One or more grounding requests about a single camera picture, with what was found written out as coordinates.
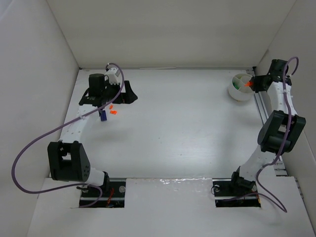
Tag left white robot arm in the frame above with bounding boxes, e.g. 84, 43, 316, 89
47, 72, 138, 192

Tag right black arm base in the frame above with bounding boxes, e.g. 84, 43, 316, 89
211, 179, 261, 208

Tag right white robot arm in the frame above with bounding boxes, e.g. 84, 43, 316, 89
229, 59, 306, 195

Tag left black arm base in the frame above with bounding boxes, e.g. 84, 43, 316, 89
77, 178, 126, 208

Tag purple lego brick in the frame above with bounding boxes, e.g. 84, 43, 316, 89
100, 110, 107, 122

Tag white divided round container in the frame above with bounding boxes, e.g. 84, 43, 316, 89
228, 74, 254, 102

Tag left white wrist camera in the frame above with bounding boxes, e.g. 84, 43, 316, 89
105, 68, 120, 85

